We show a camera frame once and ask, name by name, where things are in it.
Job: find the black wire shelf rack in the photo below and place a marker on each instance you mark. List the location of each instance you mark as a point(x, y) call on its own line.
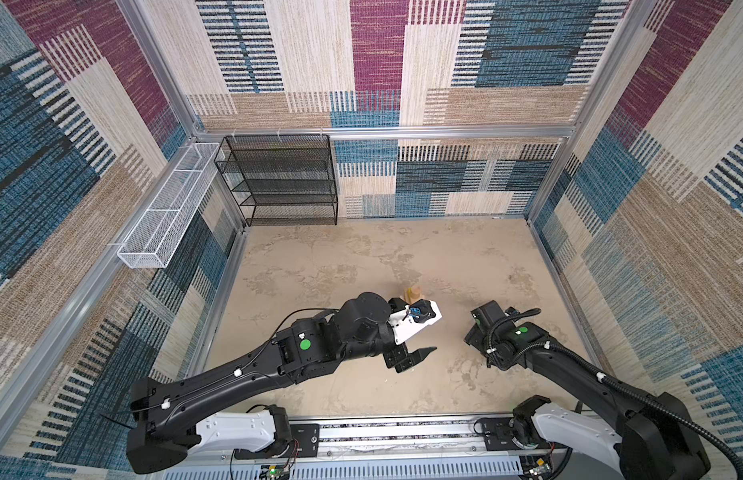
point(280, 180)

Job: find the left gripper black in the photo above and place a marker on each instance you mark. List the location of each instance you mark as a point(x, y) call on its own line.
point(402, 360)

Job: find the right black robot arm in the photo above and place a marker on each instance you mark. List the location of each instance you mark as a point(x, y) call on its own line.
point(639, 435)

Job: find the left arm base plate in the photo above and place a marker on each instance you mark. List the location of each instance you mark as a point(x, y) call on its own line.
point(302, 441)

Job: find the aluminium mounting rail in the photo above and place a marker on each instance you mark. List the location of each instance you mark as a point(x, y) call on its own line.
point(408, 447)

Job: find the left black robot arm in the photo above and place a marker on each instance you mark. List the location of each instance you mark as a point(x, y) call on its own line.
point(167, 415)

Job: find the white wire mesh basket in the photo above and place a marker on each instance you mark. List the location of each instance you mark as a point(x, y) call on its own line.
point(159, 230)

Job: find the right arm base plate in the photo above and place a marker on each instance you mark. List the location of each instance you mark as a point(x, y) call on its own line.
point(498, 435)

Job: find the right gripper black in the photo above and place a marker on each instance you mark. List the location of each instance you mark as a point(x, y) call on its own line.
point(473, 338)

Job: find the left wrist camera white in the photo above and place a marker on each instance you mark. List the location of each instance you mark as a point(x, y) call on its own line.
point(412, 319)

